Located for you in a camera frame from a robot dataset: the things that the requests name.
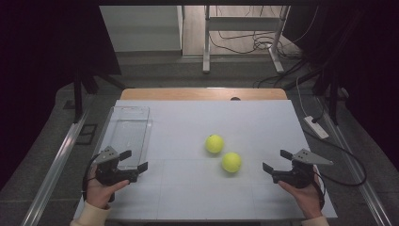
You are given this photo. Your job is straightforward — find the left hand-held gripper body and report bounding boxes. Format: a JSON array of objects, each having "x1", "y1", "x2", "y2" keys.
[{"x1": 92, "y1": 145, "x2": 139, "y2": 186}]

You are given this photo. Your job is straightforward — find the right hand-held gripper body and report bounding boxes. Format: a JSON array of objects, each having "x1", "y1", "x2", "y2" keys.
[{"x1": 272, "y1": 148, "x2": 334, "y2": 189}]

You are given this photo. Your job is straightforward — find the clear plastic container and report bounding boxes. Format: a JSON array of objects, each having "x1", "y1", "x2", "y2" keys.
[{"x1": 99, "y1": 105, "x2": 153, "y2": 181}]

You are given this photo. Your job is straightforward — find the yellow tennis ball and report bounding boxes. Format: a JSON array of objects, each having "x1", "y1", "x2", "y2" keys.
[
  {"x1": 221, "y1": 152, "x2": 243, "y2": 173},
  {"x1": 205, "y1": 134, "x2": 225, "y2": 154}
]

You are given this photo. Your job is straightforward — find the person's left hand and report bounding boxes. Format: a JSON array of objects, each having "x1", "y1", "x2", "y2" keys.
[{"x1": 86, "y1": 166, "x2": 130, "y2": 210}]

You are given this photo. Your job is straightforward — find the person's right hand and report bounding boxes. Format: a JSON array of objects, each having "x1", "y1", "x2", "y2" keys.
[{"x1": 278, "y1": 166, "x2": 324, "y2": 219}]

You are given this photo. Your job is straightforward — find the white power strip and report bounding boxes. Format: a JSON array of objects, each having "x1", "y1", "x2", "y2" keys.
[{"x1": 303, "y1": 115, "x2": 330, "y2": 140}]

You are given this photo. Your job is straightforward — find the black floor plate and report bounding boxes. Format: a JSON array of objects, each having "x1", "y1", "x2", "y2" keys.
[{"x1": 74, "y1": 123, "x2": 98, "y2": 146}]

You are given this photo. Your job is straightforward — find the white table mat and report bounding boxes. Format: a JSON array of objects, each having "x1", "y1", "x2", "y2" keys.
[{"x1": 73, "y1": 99, "x2": 338, "y2": 220}]

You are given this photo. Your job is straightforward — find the black metal stand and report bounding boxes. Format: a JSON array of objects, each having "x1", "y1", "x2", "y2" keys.
[
  {"x1": 72, "y1": 67, "x2": 126, "y2": 123},
  {"x1": 313, "y1": 62, "x2": 343, "y2": 125}
]

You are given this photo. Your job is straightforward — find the black curtain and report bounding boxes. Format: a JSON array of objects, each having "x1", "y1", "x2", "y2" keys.
[
  {"x1": 283, "y1": 0, "x2": 399, "y2": 170},
  {"x1": 0, "y1": 0, "x2": 121, "y2": 189}
]

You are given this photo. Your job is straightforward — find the white cabinet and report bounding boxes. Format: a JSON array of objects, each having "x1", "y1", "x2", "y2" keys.
[{"x1": 99, "y1": 5, "x2": 184, "y2": 53}]

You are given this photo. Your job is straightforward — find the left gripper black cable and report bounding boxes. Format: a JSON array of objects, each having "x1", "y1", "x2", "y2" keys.
[{"x1": 81, "y1": 153, "x2": 102, "y2": 202}]

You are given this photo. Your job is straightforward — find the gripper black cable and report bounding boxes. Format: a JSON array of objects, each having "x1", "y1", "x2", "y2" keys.
[
  {"x1": 81, "y1": 153, "x2": 102, "y2": 202},
  {"x1": 302, "y1": 128, "x2": 368, "y2": 210}
]

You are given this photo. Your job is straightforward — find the black plug with cable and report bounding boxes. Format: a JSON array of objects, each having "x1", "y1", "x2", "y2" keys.
[{"x1": 311, "y1": 93, "x2": 327, "y2": 124}]

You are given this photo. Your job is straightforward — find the white power strip cable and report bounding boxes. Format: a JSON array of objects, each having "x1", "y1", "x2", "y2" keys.
[{"x1": 295, "y1": 78, "x2": 310, "y2": 118}]

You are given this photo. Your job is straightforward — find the aluminium floor rail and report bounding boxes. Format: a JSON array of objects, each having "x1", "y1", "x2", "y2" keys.
[
  {"x1": 21, "y1": 107, "x2": 90, "y2": 226},
  {"x1": 316, "y1": 97, "x2": 393, "y2": 226}
]

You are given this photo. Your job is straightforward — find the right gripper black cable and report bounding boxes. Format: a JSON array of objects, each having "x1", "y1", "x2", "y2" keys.
[{"x1": 302, "y1": 128, "x2": 368, "y2": 210}]

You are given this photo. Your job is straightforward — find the tangle of black floor cables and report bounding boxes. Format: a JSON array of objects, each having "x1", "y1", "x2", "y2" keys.
[{"x1": 209, "y1": 5, "x2": 319, "y2": 89}]

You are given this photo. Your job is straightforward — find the white desk frame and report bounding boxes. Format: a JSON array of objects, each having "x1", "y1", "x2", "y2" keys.
[{"x1": 201, "y1": 5, "x2": 291, "y2": 74}]

